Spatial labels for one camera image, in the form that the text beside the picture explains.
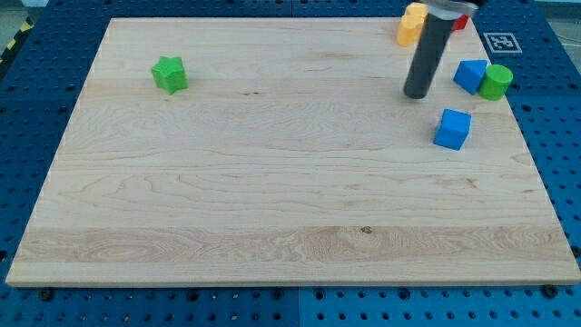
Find green star block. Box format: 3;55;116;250
151;56;189;95

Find red block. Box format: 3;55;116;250
452;15;469;32

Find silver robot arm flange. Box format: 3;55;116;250
422;0;480;21

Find blue triangular prism block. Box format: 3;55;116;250
453;59;488;95

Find blue cube block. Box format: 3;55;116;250
433;108;472;151

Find wooden board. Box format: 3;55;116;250
6;18;580;287

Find green cylinder block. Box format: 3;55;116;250
478;64;514;101

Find yellow heart block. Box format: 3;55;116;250
396;2;428;46

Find white fiducial marker tag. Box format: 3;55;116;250
484;32;522;54

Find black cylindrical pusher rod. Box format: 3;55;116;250
403;11;458;99

